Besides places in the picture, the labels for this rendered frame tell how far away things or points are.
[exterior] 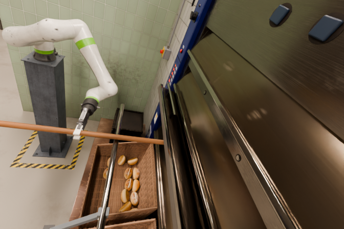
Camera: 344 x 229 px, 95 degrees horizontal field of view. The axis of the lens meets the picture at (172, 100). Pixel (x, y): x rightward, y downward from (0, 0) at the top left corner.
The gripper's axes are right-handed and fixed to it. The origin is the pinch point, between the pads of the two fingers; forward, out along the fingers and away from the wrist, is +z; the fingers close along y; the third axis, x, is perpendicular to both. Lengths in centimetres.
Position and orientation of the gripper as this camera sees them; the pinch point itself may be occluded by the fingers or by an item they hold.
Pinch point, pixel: (78, 132)
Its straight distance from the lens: 104.9
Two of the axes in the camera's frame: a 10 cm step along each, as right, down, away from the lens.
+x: -9.3, -2.0, -3.0
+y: -3.4, 7.6, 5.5
